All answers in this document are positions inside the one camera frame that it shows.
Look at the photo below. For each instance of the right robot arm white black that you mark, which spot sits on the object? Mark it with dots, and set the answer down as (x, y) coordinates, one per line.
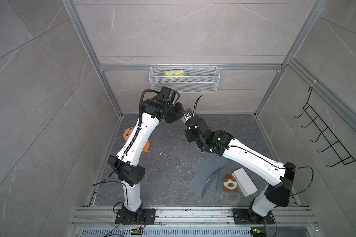
(279, 176)

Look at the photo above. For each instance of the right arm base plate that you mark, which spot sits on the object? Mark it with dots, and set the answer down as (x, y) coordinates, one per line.
(249, 215)

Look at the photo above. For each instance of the white rectangular box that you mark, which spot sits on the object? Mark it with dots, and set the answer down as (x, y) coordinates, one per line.
(245, 184)

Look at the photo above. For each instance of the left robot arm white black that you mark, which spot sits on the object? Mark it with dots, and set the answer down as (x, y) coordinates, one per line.
(125, 162)

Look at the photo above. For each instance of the pink envelope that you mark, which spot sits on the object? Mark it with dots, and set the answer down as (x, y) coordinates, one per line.
(184, 119)

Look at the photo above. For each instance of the black wire hook rack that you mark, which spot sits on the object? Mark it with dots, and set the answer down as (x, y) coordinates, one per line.
(325, 133)

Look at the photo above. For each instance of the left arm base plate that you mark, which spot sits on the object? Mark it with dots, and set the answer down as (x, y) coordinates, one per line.
(136, 216)

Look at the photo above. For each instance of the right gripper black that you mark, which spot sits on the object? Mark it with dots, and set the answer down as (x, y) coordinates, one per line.
(188, 134)

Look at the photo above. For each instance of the brown white bear plush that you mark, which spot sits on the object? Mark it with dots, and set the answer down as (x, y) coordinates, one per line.
(230, 184)

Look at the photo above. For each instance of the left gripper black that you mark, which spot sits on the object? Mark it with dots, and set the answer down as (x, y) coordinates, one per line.
(179, 113)

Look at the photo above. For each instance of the yellow packet in basket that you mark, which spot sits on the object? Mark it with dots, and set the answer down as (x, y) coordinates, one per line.
(174, 74)

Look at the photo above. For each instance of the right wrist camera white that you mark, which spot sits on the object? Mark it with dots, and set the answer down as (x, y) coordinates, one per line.
(188, 113)

